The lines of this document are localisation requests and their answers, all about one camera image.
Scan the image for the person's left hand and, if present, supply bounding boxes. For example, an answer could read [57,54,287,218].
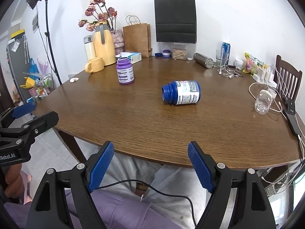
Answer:
[5,163,32,204]

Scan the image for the wire storage rack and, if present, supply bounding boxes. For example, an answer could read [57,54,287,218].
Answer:
[19,73,55,103]

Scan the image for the black power adapter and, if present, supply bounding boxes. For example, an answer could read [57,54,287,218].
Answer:
[283,98,302,137]

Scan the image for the blue soda can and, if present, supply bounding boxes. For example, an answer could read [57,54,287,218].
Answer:
[221,42,231,66]

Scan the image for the clear container of nuts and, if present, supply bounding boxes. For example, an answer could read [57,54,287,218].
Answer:
[172,49,187,60]

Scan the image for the white charging cable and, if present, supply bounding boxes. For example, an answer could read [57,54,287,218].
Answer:
[248,65,305,189]

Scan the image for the yellow mug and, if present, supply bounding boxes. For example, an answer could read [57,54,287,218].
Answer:
[85,57,104,73]

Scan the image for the white earphones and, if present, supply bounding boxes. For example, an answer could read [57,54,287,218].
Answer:
[218,65,243,79]

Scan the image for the crumpled white tissue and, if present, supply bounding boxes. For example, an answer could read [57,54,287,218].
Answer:
[70,77,79,83]

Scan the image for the dark wooden chair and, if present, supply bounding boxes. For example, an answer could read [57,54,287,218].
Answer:
[274,55,302,101]

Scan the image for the purple pill bottle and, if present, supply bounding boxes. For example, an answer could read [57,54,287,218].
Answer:
[116,57,134,85]

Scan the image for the clear drinking glass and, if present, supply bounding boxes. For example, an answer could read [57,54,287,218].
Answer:
[216,50,227,67]

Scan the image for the white power strip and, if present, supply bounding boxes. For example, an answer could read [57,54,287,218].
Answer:
[251,66,277,88]

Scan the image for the steel tumbler lying down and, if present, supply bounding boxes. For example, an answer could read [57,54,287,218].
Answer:
[193,53,214,69]

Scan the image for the brown paper bag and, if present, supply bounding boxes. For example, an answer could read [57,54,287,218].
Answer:
[123,15,153,58]

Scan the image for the white jar purple lid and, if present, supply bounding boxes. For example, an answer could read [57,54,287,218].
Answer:
[162,50,172,58]

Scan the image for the pink floral vase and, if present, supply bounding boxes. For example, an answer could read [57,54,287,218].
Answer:
[111,30,125,55]

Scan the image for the black light stand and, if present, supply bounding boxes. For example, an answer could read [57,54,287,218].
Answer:
[26,0,62,85]

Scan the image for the black cable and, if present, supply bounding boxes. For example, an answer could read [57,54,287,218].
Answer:
[96,179,199,227]

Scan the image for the colourful snack bag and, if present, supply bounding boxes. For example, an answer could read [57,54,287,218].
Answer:
[242,53,265,76]

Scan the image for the blue white pill bottle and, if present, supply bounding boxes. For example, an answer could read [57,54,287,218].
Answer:
[161,80,201,106]

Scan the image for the dried pink flower bouquet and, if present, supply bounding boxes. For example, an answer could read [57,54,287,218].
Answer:
[78,0,117,31]

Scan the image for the yellow thermos jug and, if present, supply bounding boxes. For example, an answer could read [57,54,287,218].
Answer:
[94,22,116,66]

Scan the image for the small white jar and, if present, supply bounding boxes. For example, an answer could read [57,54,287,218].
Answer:
[234,59,243,70]

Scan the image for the black paper bag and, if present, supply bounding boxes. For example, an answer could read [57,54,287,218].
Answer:
[154,0,197,44]

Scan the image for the white thermos bottle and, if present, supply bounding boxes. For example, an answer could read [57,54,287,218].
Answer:
[84,35,96,60]

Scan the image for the blue tissue box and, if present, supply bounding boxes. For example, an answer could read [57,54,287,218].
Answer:
[115,52,142,64]

